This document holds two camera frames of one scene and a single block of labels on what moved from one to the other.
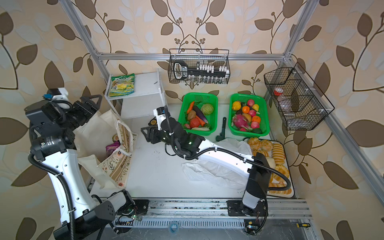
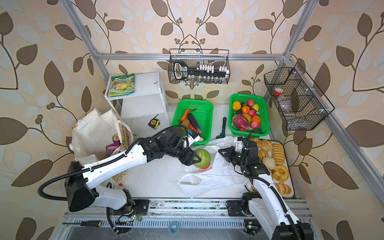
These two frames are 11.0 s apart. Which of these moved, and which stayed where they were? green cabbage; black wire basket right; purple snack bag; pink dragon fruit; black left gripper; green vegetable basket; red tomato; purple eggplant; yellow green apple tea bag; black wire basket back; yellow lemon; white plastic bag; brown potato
Moved: purple eggplant; black left gripper; brown potato; white plastic bag; green vegetable basket; green cabbage; red tomato
Stayed: black wire basket right; yellow lemon; black wire basket back; purple snack bag; yellow green apple tea bag; pink dragon fruit
